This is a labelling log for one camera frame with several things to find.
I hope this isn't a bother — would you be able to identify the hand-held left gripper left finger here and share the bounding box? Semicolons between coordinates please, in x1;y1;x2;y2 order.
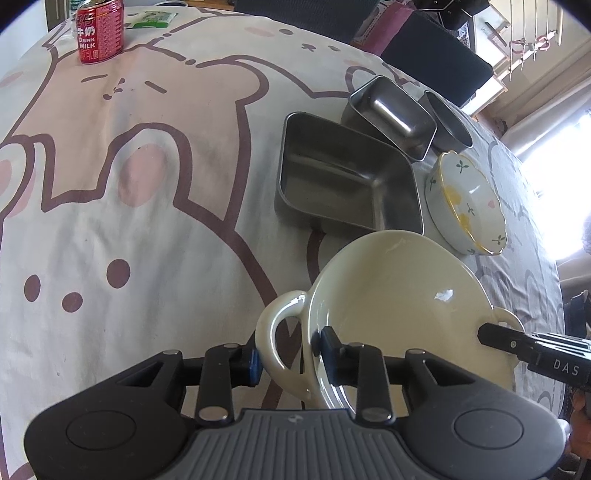
115;342;260;428

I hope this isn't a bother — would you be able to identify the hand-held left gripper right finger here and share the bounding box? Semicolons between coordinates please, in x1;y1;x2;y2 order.
318;325;477;424

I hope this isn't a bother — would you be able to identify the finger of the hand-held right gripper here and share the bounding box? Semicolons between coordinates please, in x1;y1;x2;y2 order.
478;323;536;360

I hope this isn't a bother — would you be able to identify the cream bowl with handles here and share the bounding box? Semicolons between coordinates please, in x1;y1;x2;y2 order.
255;229;527;411

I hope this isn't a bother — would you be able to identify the oval steel bowl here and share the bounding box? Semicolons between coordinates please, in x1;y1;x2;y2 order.
418;90;475;155

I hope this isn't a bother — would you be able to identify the white floral bowl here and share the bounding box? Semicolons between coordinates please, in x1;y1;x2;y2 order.
425;151;508;256

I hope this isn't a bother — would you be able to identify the large rectangular steel container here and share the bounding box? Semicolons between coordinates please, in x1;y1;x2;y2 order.
274;112;424;236

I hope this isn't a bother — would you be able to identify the bear print tablecloth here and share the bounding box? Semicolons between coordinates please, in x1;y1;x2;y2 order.
0;4;566;480

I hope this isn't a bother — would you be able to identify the small square steel container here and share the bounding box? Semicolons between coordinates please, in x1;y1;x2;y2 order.
342;75;437;162

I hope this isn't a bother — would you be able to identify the dark grey chair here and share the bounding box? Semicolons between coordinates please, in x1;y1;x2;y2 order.
233;0;379;25
381;11;494;109

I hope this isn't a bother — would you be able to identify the stair railing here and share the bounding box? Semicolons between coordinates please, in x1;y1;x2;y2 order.
480;0;565;85

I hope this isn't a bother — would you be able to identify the green snack packet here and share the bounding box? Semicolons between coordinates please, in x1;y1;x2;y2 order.
127;9;178;29

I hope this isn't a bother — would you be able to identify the red drink can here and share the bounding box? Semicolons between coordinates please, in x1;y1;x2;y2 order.
76;0;124;65

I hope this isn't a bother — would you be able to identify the clear plastic water bottle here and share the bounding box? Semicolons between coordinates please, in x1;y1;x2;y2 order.
67;0;84;38

